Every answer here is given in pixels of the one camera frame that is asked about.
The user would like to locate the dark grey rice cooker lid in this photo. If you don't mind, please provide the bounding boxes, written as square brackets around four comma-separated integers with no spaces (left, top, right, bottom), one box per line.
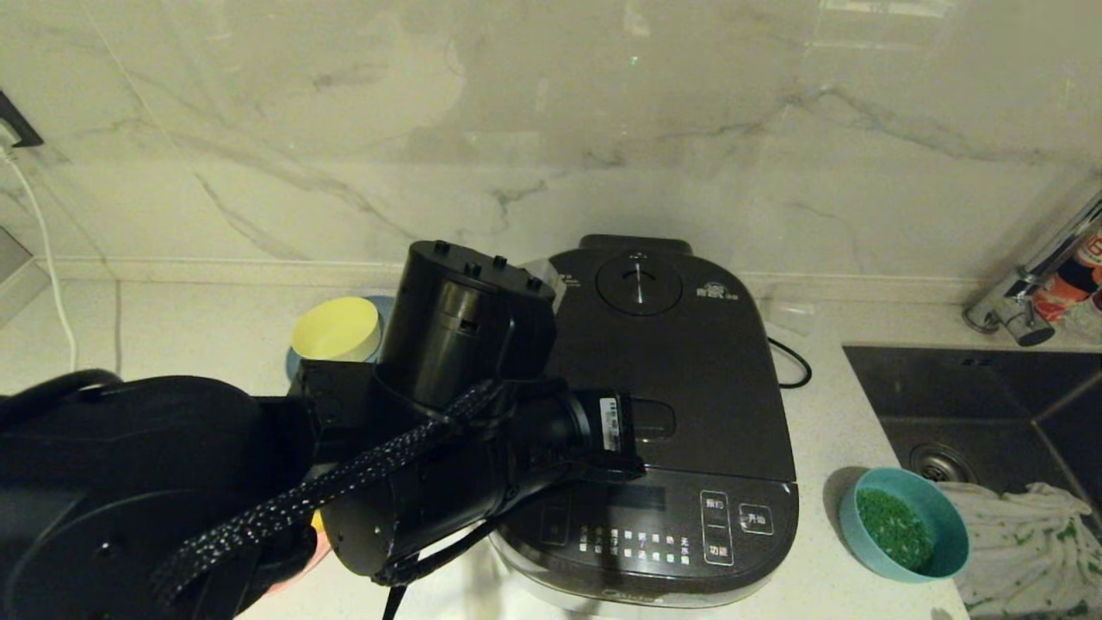
[538,234,797,483]

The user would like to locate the chopped green vegetables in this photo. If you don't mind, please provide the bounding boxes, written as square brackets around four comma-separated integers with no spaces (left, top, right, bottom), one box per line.
[857,488,933,571]

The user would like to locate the teal bowl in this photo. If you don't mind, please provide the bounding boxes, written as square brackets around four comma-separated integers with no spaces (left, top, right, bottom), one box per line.
[839,467,971,585]

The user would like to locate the yellow bowl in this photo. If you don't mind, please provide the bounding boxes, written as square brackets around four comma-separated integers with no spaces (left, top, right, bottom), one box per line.
[290,297,382,363]

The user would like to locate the blue plate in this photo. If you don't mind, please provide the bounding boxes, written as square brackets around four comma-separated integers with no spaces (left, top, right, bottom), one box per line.
[284,294,397,388]

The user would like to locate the clear plastic cup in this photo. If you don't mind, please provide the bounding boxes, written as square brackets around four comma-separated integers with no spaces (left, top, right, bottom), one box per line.
[769,297,819,337]

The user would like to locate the metal sink drain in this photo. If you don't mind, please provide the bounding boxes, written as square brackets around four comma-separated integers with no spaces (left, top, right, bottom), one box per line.
[911,442,978,485]

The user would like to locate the dark metal sink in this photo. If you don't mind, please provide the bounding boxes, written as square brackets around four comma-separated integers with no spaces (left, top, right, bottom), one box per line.
[844,344,1102,620]

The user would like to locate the white cloth with green specks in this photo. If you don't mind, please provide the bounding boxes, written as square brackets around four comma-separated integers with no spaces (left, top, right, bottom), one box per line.
[938,480,1102,620]

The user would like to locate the chrome faucet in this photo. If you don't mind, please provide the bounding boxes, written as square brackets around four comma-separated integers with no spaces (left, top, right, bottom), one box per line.
[964,194,1102,348]

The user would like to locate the red printed can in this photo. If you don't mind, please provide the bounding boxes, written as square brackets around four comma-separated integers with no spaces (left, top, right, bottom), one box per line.
[1036,226,1102,324]

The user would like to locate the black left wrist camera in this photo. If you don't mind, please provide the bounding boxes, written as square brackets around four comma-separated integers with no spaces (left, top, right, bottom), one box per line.
[594,392,638,457]

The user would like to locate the thin black cable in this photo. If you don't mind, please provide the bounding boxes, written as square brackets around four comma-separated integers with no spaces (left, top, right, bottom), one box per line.
[375,512,526,588]

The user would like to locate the black power cable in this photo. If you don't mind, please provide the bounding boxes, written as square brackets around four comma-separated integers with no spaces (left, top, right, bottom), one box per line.
[769,338,814,390]

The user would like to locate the black braided cable sleeve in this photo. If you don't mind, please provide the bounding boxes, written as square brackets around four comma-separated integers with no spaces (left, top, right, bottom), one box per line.
[153,381,505,604]

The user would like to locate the white power cable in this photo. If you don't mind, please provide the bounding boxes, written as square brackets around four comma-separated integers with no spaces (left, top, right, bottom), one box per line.
[0,146,80,373]

